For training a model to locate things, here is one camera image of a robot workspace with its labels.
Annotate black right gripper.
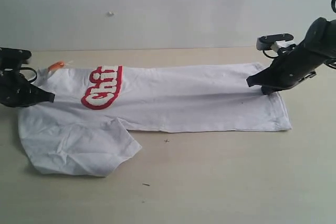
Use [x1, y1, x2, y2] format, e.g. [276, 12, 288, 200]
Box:
[246, 40, 328, 95]

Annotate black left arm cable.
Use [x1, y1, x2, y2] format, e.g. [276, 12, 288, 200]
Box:
[18, 63, 38, 84]

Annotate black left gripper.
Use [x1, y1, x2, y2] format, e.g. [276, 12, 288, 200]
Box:
[1, 66, 55, 108]

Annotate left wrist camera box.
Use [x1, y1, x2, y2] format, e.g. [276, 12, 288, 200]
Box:
[1, 47, 32, 65]

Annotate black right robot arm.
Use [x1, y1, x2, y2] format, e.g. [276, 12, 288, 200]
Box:
[246, 17, 335, 95]

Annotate orange tag on collar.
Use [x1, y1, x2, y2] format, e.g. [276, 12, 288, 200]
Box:
[48, 61, 73, 71]

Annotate white t-shirt red Chinese patch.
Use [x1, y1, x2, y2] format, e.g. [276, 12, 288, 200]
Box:
[18, 63, 291, 177]

